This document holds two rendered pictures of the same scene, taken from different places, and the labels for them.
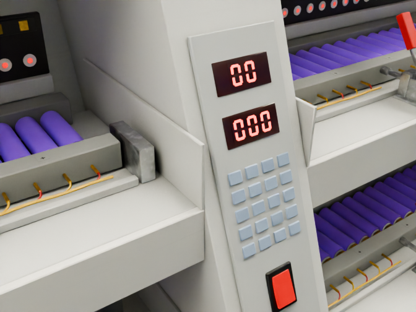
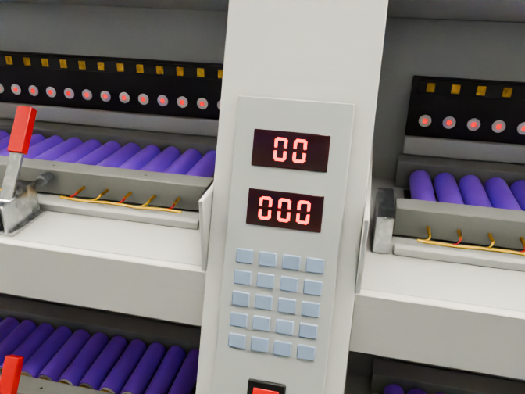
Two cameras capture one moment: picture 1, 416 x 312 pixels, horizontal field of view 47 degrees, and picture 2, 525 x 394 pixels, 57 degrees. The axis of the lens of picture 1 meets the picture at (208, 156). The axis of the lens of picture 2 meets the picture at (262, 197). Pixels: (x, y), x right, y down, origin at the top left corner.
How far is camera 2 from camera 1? 0.24 m
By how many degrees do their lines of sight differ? 41
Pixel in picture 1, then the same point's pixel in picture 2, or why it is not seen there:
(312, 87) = (480, 220)
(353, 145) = (454, 304)
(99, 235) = (116, 246)
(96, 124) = not seen: hidden behind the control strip
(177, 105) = (218, 160)
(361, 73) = not seen: outside the picture
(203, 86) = (238, 148)
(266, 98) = (314, 187)
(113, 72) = not seen: hidden behind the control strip
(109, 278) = (107, 285)
